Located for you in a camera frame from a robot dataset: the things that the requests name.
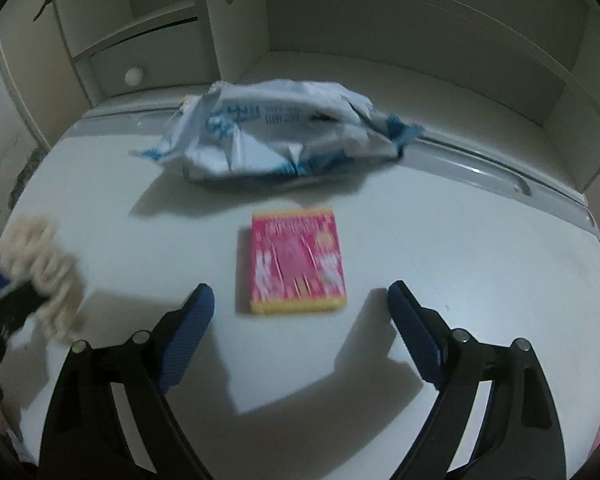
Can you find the white desk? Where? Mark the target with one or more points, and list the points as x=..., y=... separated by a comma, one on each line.
x=480, y=270

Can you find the white drawer with round knob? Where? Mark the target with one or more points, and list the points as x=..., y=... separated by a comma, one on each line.
x=170, y=60

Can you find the pink and yellow box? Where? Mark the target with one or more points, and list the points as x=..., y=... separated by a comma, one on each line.
x=295, y=260

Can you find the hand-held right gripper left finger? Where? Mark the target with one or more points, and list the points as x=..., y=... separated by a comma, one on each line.
x=185, y=340

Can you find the large blue white plastic bag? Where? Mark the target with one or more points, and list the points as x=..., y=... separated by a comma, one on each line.
x=260, y=130

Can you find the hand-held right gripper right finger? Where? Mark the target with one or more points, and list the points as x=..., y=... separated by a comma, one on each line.
x=415, y=330

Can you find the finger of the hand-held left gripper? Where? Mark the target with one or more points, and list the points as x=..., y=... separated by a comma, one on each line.
x=15, y=300

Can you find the white desk shelf unit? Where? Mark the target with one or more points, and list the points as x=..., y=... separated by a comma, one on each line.
x=380, y=25

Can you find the beige paper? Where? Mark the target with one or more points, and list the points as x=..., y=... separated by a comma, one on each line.
x=40, y=260

